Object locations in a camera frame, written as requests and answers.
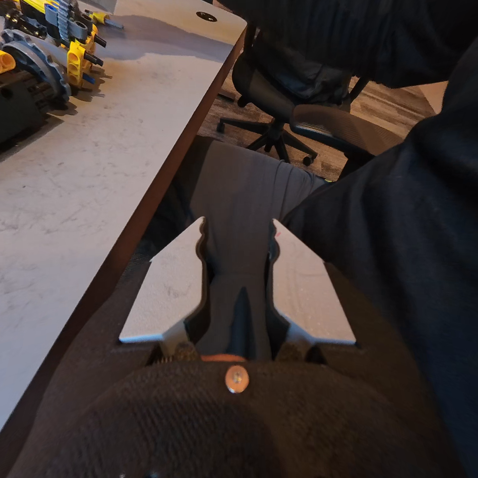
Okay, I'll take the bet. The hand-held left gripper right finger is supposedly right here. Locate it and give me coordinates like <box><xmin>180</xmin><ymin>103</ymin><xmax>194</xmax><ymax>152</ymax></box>
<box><xmin>265</xmin><ymin>218</ymin><xmax>357</xmax><ymax>355</ymax></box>

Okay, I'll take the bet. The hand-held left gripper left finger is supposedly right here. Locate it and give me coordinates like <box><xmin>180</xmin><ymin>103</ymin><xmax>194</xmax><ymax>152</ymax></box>
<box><xmin>120</xmin><ymin>217</ymin><xmax>211</xmax><ymax>355</ymax></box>

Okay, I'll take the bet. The person's black top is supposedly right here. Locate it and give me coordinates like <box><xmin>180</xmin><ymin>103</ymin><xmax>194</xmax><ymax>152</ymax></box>
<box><xmin>224</xmin><ymin>0</ymin><xmax>478</xmax><ymax>478</ymax></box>

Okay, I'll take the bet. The black office chair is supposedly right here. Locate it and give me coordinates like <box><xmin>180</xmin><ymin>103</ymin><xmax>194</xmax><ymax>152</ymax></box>
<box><xmin>217</xmin><ymin>30</ymin><xmax>408</xmax><ymax>180</ymax></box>

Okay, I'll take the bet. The yellow black toy vehicle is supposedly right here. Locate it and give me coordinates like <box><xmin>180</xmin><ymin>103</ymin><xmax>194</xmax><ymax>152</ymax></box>
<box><xmin>0</xmin><ymin>30</ymin><xmax>73</xmax><ymax>146</ymax></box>

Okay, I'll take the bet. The yellow grey wheel assembly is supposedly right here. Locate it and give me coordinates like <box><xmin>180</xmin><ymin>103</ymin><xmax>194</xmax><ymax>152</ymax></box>
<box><xmin>19</xmin><ymin>0</ymin><xmax>124</xmax><ymax>89</ymax></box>

